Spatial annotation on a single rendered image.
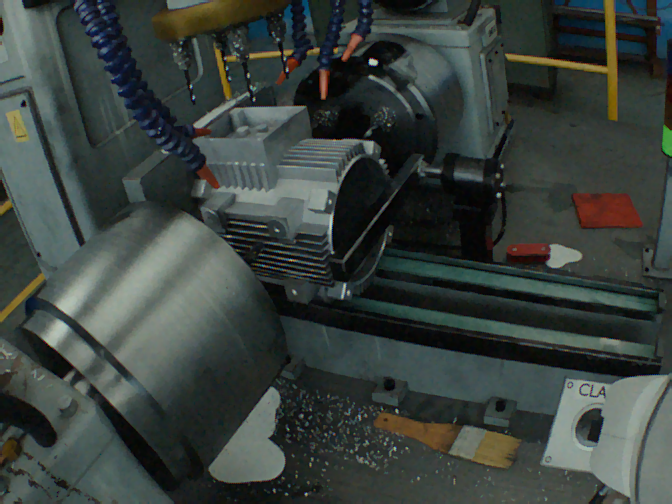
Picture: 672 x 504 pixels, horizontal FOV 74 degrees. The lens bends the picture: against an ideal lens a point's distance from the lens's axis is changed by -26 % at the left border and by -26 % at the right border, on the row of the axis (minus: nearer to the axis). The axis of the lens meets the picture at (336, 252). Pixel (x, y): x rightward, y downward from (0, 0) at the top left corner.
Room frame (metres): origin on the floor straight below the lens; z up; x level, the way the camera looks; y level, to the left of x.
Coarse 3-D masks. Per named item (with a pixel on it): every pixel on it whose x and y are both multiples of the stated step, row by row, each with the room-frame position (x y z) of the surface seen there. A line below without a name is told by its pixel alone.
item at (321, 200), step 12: (372, 144) 0.65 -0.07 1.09; (204, 180) 0.65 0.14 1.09; (192, 192) 0.65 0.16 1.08; (204, 192) 0.65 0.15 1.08; (312, 192) 0.56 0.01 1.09; (324, 192) 0.55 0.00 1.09; (312, 204) 0.55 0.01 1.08; (324, 204) 0.54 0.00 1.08; (336, 288) 0.55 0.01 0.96; (348, 288) 0.55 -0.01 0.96; (348, 300) 0.55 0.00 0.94
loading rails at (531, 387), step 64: (384, 256) 0.66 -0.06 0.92; (448, 256) 0.61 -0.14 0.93; (320, 320) 0.57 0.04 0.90; (384, 320) 0.52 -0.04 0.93; (448, 320) 0.50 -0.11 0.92; (512, 320) 0.52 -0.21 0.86; (576, 320) 0.47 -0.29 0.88; (640, 320) 0.41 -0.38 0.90; (384, 384) 0.50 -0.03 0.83; (448, 384) 0.47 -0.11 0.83; (512, 384) 0.42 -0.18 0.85
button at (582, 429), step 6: (594, 408) 0.20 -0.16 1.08; (600, 408) 0.19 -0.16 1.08; (588, 414) 0.19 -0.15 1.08; (594, 414) 0.19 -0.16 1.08; (600, 414) 0.19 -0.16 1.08; (582, 420) 0.19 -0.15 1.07; (588, 420) 0.19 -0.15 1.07; (576, 426) 0.19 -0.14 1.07; (582, 426) 0.19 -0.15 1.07; (588, 426) 0.19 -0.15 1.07; (576, 432) 0.19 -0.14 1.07; (582, 432) 0.18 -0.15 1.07; (588, 432) 0.18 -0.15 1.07; (582, 438) 0.18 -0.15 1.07; (582, 444) 0.18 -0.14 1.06; (588, 444) 0.18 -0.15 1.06; (594, 444) 0.17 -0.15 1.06
